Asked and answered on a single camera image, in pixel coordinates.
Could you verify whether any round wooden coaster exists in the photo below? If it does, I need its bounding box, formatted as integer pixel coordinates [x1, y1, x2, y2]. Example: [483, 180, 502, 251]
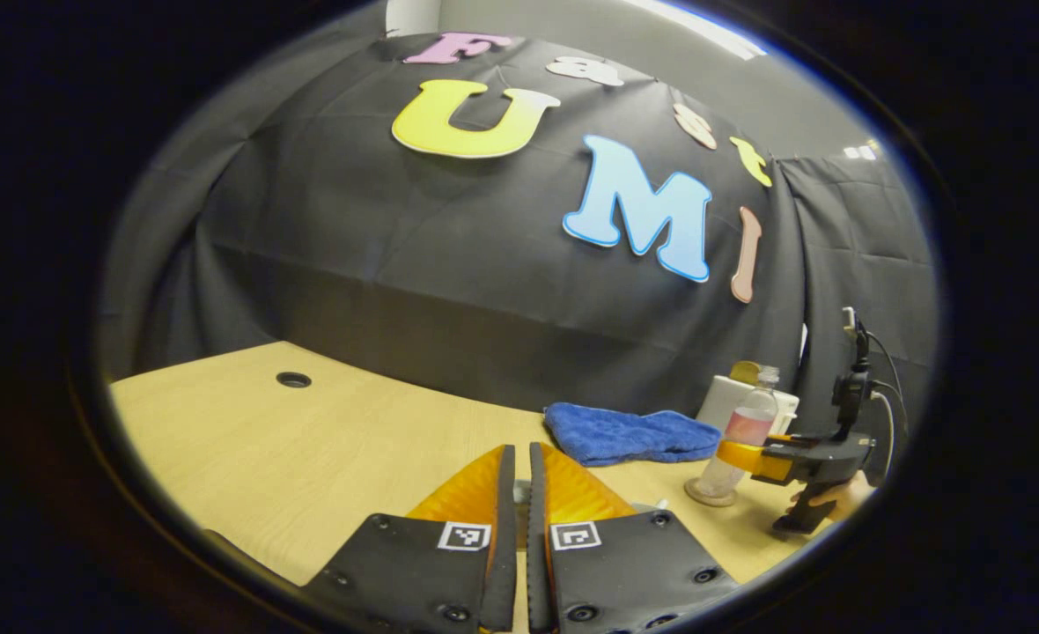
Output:
[684, 478, 738, 508]

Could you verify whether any black backdrop cloth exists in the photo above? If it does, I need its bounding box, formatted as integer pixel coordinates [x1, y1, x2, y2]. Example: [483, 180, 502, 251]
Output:
[101, 33, 939, 434]

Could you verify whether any white toaster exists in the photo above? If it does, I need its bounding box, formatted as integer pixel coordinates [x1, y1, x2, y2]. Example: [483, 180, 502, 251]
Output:
[697, 374, 800, 435]

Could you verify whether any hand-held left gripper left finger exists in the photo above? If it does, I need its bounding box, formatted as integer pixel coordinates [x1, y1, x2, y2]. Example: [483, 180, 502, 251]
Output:
[304, 444, 518, 634]

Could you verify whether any blue towel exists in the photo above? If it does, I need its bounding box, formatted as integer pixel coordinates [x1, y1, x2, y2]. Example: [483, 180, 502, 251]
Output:
[543, 402, 723, 467]

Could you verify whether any clear plastic water bottle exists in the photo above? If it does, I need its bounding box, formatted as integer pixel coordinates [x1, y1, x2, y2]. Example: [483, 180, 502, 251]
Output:
[694, 366, 782, 498]

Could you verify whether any ceiling light panel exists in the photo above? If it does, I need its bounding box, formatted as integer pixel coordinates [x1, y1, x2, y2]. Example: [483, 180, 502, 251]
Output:
[634, 0, 769, 61]

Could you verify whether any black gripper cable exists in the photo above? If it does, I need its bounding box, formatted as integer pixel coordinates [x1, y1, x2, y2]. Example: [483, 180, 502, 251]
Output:
[863, 330, 910, 459]

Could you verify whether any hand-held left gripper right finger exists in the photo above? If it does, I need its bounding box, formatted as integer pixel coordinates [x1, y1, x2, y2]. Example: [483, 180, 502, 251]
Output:
[527, 442, 742, 634]

